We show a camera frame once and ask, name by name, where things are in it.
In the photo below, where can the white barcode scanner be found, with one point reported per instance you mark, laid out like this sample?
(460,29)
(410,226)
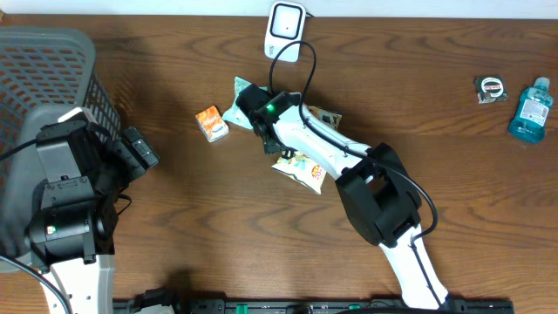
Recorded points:
(285,25)

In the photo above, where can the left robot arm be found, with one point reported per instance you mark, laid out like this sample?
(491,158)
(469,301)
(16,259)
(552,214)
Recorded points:
(71,234)

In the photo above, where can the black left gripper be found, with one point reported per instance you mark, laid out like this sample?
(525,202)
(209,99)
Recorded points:
(120,153)

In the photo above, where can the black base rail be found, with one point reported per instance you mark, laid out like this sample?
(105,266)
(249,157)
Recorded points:
(218,306)

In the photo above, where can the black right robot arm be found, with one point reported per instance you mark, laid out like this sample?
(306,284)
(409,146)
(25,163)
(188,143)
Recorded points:
(380,200)

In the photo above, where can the small orange packet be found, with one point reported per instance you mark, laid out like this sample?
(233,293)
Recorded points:
(212,124)

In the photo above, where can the blue mouthwash bottle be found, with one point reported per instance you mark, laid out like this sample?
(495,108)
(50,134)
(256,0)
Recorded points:
(532,113)

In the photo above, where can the grey plastic mesh basket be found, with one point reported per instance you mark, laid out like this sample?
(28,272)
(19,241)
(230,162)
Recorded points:
(45,72)

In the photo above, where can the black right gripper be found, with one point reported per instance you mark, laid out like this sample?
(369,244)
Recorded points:
(271,149)

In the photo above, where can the small green round-logo box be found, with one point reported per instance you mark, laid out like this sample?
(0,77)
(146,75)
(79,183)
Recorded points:
(490,89)

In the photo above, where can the teal snack pack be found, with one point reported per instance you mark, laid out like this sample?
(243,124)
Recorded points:
(234,114)

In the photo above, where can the yellow snack bag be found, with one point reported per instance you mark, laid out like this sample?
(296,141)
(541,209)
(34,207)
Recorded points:
(300,167)

